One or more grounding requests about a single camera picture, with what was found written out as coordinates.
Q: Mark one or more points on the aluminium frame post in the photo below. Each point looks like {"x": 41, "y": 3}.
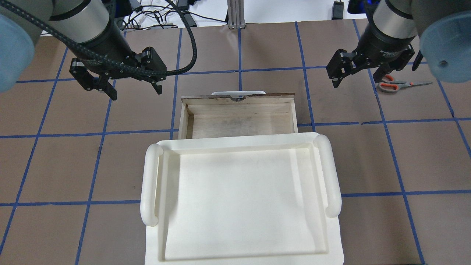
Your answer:
{"x": 235, "y": 14}

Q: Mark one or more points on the grey orange scissors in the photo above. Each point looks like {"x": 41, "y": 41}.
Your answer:
{"x": 389, "y": 84}

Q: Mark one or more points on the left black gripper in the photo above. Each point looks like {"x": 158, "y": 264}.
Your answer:
{"x": 100, "y": 47}

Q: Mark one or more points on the wooden drawer with white handle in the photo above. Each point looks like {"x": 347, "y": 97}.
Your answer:
{"x": 234, "y": 114}

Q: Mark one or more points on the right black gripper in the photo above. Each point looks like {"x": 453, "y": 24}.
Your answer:
{"x": 385, "y": 43}

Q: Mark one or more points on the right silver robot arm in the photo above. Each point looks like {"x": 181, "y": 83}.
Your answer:
{"x": 397, "y": 30}

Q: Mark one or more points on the white plastic storage bin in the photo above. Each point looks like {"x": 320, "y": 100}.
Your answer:
{"x": 251, "y": 200}

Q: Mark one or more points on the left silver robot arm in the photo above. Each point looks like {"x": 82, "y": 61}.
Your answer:
{"x": 89, "y": 30}

